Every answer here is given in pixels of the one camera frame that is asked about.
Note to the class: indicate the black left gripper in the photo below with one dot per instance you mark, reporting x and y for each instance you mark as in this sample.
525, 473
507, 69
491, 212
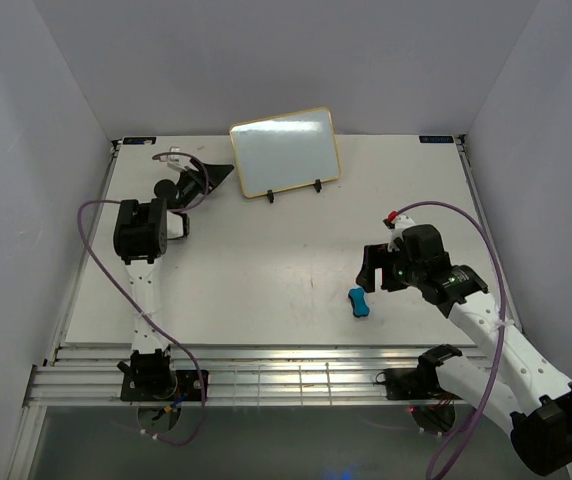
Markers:
216, 173

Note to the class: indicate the blue bone-shaped whiteboard eraser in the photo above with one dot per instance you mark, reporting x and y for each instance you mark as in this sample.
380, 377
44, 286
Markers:
357, 299

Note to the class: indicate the blue label sticker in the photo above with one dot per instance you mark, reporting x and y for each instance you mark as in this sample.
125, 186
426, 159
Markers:
139, 141
436, 139

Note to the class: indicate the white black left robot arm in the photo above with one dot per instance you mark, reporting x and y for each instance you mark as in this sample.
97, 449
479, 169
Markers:
140, 240

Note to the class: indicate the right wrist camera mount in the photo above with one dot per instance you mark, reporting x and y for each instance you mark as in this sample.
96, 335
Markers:
397, 223

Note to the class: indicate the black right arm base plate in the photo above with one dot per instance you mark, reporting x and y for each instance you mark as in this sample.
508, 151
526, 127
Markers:
410, 384

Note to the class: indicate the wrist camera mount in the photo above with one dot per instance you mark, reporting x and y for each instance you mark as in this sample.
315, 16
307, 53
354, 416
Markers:
174, 159
397, 223

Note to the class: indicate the blue label sticker right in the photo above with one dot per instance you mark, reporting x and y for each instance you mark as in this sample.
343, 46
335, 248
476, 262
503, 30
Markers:
436, 139

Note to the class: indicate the black metal whiteboard stand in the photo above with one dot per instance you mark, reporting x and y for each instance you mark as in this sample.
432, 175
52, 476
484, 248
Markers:
293, 192

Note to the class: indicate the blue label sticker left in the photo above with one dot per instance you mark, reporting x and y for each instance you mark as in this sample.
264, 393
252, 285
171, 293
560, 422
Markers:
139, 141

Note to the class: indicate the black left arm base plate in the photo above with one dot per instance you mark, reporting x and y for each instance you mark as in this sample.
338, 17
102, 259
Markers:
181, 384

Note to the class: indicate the yellow-framed whiteboard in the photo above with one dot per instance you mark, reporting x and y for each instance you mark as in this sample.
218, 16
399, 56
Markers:
285, 152

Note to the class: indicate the aluminium table edge rail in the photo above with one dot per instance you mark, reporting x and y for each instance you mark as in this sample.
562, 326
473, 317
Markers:
238, 376

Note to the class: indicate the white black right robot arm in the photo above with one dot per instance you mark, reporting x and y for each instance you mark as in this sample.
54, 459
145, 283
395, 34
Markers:
526, 396

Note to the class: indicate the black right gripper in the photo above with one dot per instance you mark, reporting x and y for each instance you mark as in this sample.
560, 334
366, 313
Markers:
378, 256

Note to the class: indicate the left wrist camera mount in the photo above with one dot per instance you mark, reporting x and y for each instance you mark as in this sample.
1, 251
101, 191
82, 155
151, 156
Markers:
174, 159

